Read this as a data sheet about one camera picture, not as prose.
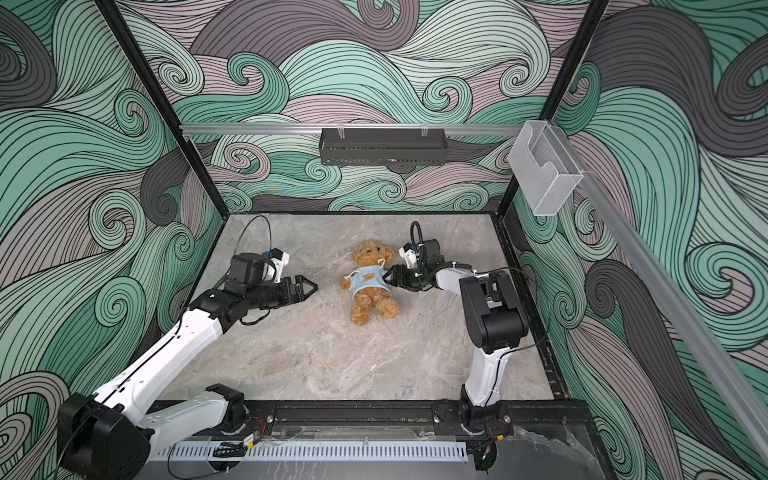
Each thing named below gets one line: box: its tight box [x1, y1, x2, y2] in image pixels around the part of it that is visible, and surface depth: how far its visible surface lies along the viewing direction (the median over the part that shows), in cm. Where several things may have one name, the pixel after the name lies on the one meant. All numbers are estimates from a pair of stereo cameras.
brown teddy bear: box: [340, 241, 400, 326], surface depth 89 cm
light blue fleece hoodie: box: [349, 265, 392, 299], surface depth 93 cm
